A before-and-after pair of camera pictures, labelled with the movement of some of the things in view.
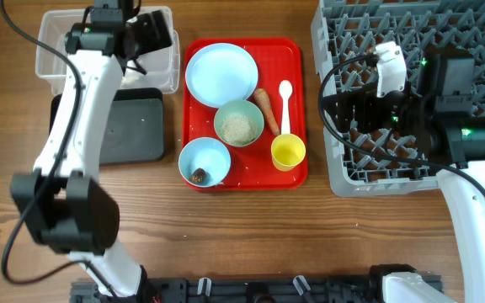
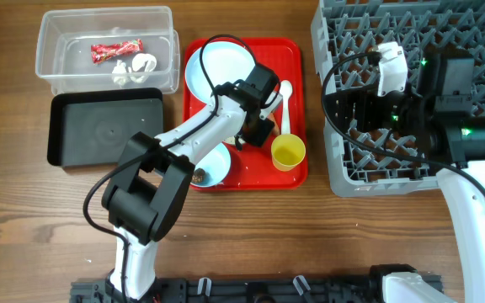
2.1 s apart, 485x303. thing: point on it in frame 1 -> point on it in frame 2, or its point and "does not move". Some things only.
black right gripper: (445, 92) does not move
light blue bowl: (209, 155) does not move
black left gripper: (150, 40) -> (258, 139)
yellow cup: (287, 151) does not move
